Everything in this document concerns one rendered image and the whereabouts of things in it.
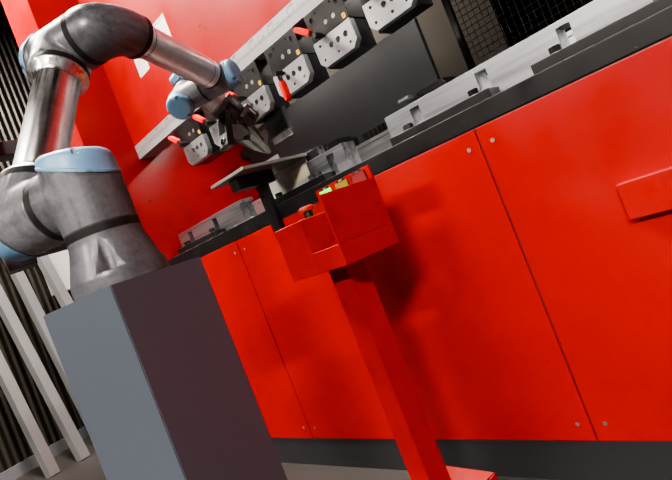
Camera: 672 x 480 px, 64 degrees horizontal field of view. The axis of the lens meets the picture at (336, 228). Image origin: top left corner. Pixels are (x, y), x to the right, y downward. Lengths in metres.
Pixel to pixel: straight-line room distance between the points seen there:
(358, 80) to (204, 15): 0.64
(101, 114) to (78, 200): 1.66
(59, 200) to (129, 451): 0.39
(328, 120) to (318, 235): 1.24
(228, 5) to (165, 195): 0.96
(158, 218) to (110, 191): 1.56
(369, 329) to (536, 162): 0.49
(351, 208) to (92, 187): 0.49
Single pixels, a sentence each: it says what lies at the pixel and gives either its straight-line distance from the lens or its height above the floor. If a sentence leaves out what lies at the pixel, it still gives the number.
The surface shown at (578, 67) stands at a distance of 1.14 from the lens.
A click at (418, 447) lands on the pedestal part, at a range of 1.24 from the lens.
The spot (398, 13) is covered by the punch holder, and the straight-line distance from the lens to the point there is 1.44.
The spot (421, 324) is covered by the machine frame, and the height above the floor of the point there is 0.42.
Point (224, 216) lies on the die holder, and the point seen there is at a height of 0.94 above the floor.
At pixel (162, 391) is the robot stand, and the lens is 0.82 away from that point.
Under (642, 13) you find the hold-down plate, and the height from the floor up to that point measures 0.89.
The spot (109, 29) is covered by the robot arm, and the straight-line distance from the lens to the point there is 1.22.
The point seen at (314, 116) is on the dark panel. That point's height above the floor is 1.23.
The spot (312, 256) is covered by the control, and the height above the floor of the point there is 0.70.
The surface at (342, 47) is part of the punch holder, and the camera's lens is 1.55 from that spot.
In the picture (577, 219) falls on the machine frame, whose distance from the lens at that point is 1.17.
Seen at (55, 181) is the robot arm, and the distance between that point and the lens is 0.91.
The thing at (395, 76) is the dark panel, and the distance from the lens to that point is 2.11.
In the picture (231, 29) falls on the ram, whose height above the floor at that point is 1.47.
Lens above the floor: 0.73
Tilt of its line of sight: level
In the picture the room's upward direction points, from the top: 22 degrees counter-clockwise
